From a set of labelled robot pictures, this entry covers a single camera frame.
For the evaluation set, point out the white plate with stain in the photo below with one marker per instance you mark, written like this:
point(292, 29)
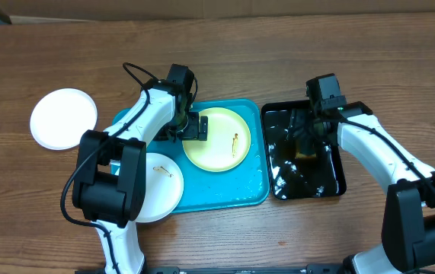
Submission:
point(59, 119)

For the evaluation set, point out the yellow-green plate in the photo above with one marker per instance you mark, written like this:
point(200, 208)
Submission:
point(228, 141)

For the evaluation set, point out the yellow green sponge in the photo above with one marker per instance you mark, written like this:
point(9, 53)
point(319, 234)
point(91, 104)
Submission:
point(305, 152)

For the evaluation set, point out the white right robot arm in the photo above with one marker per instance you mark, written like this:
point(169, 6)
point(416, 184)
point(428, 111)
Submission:
point(408, 226)

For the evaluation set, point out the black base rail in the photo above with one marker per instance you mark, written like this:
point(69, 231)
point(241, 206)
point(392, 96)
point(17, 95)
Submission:
point(319, 268)

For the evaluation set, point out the white plate at tray corner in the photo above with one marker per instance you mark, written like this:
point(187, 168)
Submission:
point(163, 192)

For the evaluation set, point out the blue plastic tray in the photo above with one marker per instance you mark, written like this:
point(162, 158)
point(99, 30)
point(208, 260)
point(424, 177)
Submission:
point(245, 185)

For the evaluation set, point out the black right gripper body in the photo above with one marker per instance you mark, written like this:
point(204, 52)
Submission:
point(306, 127)

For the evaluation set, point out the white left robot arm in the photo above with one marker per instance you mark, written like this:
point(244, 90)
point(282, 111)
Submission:
point(108, 186)

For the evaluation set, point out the black water tray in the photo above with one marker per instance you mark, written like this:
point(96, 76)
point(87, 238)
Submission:
point(298, 178)

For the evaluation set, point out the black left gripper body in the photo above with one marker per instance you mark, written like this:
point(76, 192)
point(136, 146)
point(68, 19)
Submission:
point(185, 127)

